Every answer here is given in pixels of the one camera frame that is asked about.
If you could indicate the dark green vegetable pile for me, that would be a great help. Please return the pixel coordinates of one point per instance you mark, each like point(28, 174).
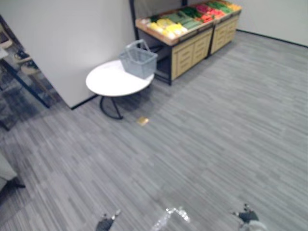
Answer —
point(190, 11)

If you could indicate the bright green vegetable pile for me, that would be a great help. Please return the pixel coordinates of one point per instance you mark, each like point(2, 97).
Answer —
point(221, 6)

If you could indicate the white round side table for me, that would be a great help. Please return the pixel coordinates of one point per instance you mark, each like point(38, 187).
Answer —
point(113, 81)

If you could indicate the red vegetable pile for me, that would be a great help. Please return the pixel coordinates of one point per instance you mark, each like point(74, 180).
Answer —
point(209, 9)

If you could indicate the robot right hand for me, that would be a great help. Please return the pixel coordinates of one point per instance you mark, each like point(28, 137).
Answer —
point(247, 216)

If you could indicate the grey upholstered seat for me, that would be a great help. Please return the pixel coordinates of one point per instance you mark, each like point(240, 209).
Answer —
point(6, 172)

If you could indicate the dark leafy greens bunch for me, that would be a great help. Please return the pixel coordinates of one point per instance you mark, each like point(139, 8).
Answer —
point(154, 18)

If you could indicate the wooden produce stand with drawers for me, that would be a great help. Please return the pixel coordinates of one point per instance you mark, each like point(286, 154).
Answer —
point(223, 33)
point(187, 51)

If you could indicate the pale green packed vegetables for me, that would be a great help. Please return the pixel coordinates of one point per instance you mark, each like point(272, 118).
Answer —
point(186, 21)

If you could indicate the grey plastic shopping basket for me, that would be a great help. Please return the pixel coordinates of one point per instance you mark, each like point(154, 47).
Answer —
point(139, 65)

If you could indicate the yellow vegetable pile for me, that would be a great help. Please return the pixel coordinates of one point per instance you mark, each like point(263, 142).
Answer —
point(168, 27)

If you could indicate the orange vegetable pile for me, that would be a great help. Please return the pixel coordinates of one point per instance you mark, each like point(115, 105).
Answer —
point(207, 17)

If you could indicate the brass floor socket plate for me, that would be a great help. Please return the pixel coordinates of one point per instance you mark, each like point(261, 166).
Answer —
point(143, 121)

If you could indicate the black framed glass partition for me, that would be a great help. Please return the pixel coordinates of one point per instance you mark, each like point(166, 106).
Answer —
point(21, 79)

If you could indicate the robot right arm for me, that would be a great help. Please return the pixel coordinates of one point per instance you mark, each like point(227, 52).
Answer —
point(255, 226)

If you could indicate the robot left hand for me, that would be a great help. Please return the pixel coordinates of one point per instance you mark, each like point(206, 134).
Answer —
point(104, 224)

